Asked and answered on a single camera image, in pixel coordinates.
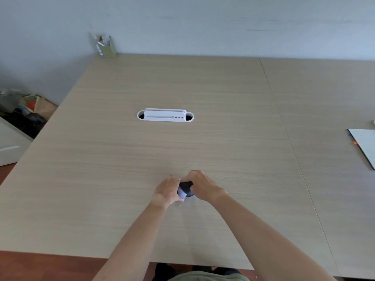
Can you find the person's left hand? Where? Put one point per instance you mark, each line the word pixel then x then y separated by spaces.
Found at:
pixel 165 190

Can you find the person's right hand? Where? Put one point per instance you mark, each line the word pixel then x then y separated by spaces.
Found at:
pixel 205 185

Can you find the person's left fingers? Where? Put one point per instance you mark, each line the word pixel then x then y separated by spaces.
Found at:
pixel 179 190

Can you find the person's right fingers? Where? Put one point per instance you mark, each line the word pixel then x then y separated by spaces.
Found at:
pixel 190 177

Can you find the small dark round object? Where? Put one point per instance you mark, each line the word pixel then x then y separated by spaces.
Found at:
pixel 185 189

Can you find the person's right forearm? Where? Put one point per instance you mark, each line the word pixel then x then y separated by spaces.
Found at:
pixel 263 239

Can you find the person's left forearm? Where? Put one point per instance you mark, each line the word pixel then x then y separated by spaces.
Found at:
pixel 133 244

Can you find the person's olive green shirt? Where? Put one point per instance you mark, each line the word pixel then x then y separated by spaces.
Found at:
pixel 209 276

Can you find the olive cardboard box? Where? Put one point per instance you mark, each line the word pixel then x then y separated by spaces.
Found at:
pixel 106 47

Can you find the white cabinet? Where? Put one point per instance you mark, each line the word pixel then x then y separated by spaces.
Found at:
pixel 10 146

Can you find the white paper sheet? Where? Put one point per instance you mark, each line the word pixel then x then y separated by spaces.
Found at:
pixel 363 146

